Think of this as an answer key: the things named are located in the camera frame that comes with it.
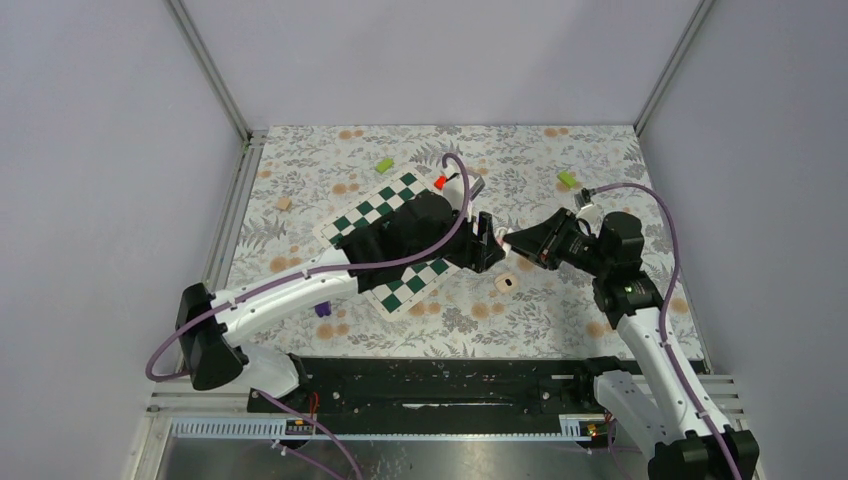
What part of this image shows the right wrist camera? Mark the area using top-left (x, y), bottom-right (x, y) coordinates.
top-left (574, 188), bottom-right (596, 212)

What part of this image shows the green white chessboard mat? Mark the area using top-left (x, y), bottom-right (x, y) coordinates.
top-left (313, 170), bottom-right (479, 320)

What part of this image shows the green block right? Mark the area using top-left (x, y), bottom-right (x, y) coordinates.
top-left (557, 171), bottom-right (578, 188)

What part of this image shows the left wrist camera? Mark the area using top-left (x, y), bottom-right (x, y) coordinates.
top-left (439, 170), bottom-right (485, 210)

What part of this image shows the green block left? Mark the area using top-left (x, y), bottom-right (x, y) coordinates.
top-left (375, 157), bottom-right (394, 174)

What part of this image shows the purple cable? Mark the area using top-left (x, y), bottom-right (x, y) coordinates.
top-left (582, 182), bottom-right (743, 480)
top-left (144, 152), bottom-right (473, 480)

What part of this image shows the beige earbud charging case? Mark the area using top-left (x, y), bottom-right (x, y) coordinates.
top-left (494, 272), bottom-right (519, 294)

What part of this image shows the white earbud case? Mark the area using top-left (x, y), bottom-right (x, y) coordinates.
top-left (496, 231), bottom-right (512, 256)

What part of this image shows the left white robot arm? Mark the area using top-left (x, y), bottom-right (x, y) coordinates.
top-left (176, 192), bottom-right (505, 411)

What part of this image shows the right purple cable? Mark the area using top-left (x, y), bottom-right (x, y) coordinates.
top-left (582, 182), bottom-right (743, 480)

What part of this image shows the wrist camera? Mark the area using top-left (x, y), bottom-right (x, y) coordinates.
top-left (439, 170), bottom-right (485, 210)
top-left (574, 188), bottom-right (596, 212)

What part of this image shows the green white purple block stack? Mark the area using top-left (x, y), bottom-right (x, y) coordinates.
top-left (314, 301), bottom-right (332, 318)

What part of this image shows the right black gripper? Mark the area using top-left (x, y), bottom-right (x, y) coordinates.
top-left (503, 207), bottom-right (611, 277)

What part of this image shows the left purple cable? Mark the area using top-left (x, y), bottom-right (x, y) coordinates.
top-left (144, 152), bottom-right (473, 480)

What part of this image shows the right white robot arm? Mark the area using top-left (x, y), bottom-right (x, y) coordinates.
top-left (503, 209), bottom-right (760, 479)

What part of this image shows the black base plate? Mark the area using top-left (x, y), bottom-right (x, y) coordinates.
top-left (281, 357), bottom-right (641, 435)

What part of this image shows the white slotted cable duct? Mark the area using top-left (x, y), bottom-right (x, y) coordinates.
top-left (170, 415), bottom-right (598, 441)

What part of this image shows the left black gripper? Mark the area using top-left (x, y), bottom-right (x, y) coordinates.
top-left (407, 201), bottom-right (505, 273)

